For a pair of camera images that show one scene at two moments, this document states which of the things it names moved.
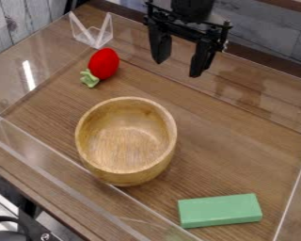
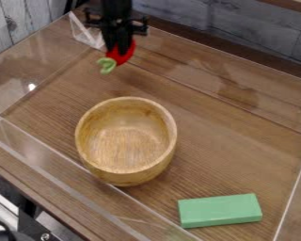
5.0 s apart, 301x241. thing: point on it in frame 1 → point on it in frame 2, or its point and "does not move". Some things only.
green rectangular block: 221,210 does not move
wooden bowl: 125,138 does not move
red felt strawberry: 102,64 → 114,55
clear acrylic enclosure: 149,153 does not move
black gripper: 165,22 → 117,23
